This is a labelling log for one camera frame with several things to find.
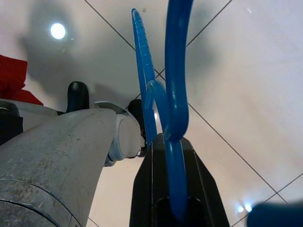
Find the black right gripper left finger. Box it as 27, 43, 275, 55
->
129, 133, 171, 227

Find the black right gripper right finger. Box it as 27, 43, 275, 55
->
181, 138, 230, 227

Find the blue plastic hanger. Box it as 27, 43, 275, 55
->
131, 0, 303, 227

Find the red knitted garment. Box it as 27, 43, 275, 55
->
0, 54, 44, 106

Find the grey robot right leg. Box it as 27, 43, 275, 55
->
0, 98, 146, 227

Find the grey robot leg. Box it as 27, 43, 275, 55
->
0, 98, 146, 227
0, 81, 90, 145

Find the grey robot left leg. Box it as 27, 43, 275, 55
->
0, 81, 90, 145

